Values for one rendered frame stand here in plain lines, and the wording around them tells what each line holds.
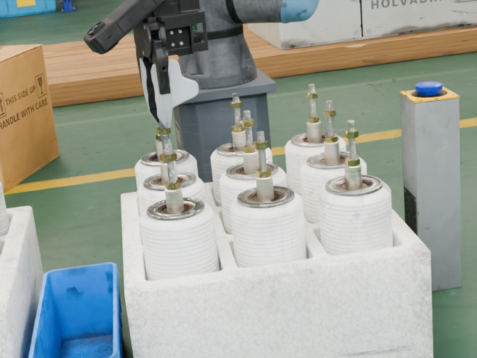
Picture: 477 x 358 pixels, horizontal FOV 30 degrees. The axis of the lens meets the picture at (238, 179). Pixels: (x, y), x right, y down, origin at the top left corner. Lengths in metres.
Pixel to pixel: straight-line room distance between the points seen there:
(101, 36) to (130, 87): 1.85
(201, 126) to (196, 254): 0.51
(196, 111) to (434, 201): 0.46
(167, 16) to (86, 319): 0.49
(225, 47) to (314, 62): 1.53
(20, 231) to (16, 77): 0.92
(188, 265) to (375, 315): 0.25
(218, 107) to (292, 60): 1.51
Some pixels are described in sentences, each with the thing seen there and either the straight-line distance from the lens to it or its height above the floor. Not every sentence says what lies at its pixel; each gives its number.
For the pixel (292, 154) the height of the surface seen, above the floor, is 0.24.
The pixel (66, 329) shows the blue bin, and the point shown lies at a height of 0.02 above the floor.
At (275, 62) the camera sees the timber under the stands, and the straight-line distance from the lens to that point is 3.07.
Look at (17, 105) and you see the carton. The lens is 2.23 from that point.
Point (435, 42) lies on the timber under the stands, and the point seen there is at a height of 0.05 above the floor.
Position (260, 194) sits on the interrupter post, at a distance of 1.15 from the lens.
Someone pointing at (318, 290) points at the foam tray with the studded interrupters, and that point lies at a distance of 1.14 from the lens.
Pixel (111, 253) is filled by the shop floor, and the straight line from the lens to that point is 1.71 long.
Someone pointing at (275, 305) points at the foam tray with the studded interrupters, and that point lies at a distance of 1.13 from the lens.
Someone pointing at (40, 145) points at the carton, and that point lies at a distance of 2.33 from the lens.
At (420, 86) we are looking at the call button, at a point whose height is 0.33.
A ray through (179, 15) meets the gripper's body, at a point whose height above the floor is 0.48.
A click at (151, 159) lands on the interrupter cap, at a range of 1.37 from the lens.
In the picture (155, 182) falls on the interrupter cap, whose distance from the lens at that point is 1.26.
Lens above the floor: 0.64
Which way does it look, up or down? 18 degrees down
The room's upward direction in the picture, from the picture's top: 5 degrees counter-clockwise
